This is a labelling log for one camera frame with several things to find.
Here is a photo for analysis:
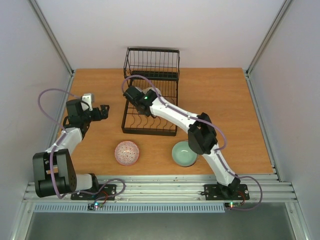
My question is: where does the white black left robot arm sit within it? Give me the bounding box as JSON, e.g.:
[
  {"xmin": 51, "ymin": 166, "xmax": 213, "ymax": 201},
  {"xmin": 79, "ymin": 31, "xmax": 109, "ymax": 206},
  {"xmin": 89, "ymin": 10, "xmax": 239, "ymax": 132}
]
[{"xmin": 32, "ymin": 99, "xmax": 110, "ymax": 199}]

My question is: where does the right LED circuit board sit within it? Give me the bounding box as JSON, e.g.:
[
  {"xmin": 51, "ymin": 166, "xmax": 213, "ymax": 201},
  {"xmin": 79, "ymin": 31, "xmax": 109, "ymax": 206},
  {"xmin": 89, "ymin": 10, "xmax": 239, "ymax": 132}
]
[{"xmin": 224, "ymin": 201, "xmax": 245, "ymax": 209}]

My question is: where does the black wire dish rack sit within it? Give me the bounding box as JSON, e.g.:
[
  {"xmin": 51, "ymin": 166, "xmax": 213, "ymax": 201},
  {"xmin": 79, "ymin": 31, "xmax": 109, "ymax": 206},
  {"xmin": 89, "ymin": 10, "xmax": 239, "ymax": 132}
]
[{"xmin": 121, "ymin": 47, "xmax": 180, "ymax": 137}]

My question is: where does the right aluminium corner post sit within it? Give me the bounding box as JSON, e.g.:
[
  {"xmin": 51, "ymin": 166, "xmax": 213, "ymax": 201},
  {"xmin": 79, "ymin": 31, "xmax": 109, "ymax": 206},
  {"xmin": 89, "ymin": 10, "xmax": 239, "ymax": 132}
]
[{"xmin": 245, "ymin": 0, "xmax": 294, "ymax": 76}]

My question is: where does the led circuit board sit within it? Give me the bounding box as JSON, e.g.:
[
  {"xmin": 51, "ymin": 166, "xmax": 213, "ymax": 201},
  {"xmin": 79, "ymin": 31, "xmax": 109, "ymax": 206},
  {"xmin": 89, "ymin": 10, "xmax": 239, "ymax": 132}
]
[
  {"xmin": 87, "ymin": 202, "xmax": 104, "ymax": 211},
  {"xmin": 224, "ymin": 201, "xmax": 245, "ymax": 209}
]

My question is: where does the celadon green bowl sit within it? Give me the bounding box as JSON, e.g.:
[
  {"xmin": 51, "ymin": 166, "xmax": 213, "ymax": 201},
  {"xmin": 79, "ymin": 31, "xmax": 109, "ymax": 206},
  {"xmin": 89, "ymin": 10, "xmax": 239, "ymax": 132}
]
[{"xmin": 171, "ymin": 141, "xmax": 198, "ymax": 168}]

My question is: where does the aluminium front rail frame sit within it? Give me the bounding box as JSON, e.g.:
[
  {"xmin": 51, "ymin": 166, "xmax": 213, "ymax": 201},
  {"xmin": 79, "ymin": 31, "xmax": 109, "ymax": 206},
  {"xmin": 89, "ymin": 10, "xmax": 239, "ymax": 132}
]
[{"xmin": 15, "ymin": 68, "xmax": 311, "ymax": 240}]

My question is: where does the red patterned bowl blue outside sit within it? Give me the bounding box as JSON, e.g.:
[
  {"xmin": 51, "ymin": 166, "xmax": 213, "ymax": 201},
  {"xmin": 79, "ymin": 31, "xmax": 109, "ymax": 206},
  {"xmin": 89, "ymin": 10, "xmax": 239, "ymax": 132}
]
[{"xmin": 114, "ymin": 140, "xmax": 140, "ymax": 166}]

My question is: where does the left LED circuit board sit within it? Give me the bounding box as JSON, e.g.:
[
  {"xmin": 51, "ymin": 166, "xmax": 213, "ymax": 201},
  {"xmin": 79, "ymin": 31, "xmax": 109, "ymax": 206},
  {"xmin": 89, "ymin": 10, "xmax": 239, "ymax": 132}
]
[{"xmin": 87, "ymin": 202, "xmax": 104, "ymax": 211}]

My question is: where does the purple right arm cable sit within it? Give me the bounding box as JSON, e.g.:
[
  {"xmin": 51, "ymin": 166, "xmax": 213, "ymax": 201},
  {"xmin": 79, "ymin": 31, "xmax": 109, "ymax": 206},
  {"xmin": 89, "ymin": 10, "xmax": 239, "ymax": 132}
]
[{"xmin": 121, "ymin": 75, "xmax": 263, "ymax": 211}]

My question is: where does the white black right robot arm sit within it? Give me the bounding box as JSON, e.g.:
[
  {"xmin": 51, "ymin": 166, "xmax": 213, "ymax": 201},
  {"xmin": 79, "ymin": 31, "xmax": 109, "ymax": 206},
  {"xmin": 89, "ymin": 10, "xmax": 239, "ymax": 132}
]
[{"xmin": 123, "ymin": 86, "xmax": 241, "ymax": 200}]

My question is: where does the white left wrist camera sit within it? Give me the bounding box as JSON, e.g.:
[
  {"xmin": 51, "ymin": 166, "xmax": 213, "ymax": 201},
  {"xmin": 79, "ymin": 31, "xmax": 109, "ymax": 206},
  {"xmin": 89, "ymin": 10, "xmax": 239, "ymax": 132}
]
[{"xmin": 81, "ymin": 93, "xmax": 95, "ymax": 111}]

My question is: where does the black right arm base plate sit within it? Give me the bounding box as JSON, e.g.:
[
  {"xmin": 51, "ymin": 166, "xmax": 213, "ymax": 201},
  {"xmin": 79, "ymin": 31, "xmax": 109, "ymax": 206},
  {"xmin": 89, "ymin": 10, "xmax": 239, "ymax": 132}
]
[{"xmin": 201, "ymin": 184, "xmax": 250, "ymax": 201}]

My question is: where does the light blue slotted cable duct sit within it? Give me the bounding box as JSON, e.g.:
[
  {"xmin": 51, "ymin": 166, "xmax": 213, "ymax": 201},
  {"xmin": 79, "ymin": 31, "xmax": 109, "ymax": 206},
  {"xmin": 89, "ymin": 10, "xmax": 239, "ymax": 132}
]
[{"xmin": 33, "ymin": 202, "xmax": 225, "ymax": 214}]

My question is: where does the left aluminium corner post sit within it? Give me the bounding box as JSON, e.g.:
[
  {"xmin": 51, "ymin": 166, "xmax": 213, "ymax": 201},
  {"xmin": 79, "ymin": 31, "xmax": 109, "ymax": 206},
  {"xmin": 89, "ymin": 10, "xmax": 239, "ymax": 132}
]
[{"xmin": 28, "ymin": 0, "xmax": 74, "ymax": 76}]

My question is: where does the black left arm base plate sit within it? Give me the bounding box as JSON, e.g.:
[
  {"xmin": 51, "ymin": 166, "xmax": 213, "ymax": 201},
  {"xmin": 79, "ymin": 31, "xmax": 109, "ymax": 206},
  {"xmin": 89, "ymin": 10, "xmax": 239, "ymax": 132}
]
[{"xmin": 70, "ymin": 184, "xmax": 118, "ymax": 201}]

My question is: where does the aluminium corner post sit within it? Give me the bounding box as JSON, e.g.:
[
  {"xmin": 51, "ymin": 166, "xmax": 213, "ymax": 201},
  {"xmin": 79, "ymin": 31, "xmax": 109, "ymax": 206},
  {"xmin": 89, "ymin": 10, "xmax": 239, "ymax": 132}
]
[
  {"xmin": 28, "ymin": 0, "xmax": 74, "ymax": 76},
  {"xmin": 245, "ymin": 0, "xmax": 294, "ymax": 76}
]

